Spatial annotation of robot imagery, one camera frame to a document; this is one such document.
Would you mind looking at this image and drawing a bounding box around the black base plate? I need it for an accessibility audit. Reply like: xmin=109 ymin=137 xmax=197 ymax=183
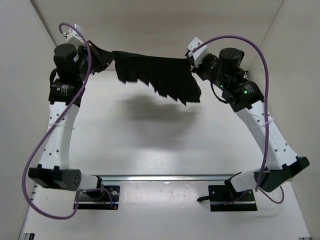
xmin=196 ymin=185 xmax=258 ymax=212
xmin=77 ymin=184 xmax=121 ymax=211

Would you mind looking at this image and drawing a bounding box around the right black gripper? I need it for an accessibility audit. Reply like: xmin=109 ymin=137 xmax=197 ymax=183
xmin=190 ymin=53 xmax=228 ymax=90

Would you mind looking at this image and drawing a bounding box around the aluminium front rail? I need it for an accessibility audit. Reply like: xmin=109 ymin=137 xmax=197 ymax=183
xmin=100 ymin=174 xmax=233 ymax=182

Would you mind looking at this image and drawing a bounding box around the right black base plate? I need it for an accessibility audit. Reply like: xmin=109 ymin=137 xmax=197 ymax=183
xmin=196 ymin=185 xmax=258 ymax=212

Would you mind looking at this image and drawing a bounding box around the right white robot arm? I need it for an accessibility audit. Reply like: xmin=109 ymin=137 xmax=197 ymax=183
xmin=189 ymin=45 xmax=310 ymax=200

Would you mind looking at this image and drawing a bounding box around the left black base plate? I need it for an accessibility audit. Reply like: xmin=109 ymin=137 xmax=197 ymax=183
xmin=77 ymin=184 xmax=121 ymax=211

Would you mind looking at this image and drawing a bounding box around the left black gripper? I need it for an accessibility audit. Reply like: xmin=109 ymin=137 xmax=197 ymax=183
xmin=78 ymin=35 xmax=118 ymax=74

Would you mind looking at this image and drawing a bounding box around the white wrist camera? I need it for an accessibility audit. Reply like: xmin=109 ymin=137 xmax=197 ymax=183
xmin=62 ymin=28 xmax=85 ymax=49
xmin=185 ymin=37 xmax=210 ymax=69

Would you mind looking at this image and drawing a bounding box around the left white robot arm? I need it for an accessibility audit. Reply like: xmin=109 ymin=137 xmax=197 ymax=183
xmin=28 ymin=41 xmax=112 ymax=199

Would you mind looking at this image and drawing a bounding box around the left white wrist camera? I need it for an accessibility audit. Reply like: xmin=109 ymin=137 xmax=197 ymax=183
xmin=62 ymin=28 xmax=85 ymax=49

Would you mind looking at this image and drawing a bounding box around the black pleated skirt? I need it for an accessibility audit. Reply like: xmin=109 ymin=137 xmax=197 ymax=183
xmin=111 ymin=51 xmax=202 ymax=105

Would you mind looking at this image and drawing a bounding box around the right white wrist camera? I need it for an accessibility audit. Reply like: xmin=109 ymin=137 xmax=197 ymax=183
xmin=185 ymin=37 xmax=210 ymax=69

